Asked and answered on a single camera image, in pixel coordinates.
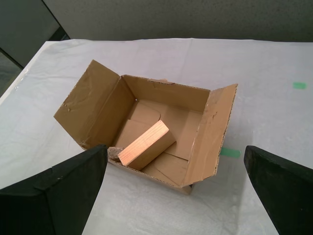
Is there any speckled pinkish rock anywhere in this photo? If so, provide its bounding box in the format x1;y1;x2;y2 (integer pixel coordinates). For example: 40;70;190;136
108;146;123;162

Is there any white plastic table cover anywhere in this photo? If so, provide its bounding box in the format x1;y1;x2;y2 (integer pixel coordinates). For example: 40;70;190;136
0;38;313;235

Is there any brown cardboard box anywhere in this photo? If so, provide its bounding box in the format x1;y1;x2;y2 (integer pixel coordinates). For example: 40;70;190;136
53;59;239;196

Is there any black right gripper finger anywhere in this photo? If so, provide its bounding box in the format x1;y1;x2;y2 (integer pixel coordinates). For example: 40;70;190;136
244;145;313;235
0;143;109;235

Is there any long green tape strip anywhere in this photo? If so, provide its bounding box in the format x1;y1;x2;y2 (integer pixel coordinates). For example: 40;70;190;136
220;147;242;159

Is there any light wooden block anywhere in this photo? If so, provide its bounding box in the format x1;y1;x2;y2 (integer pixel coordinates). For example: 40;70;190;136
117;119;177;171

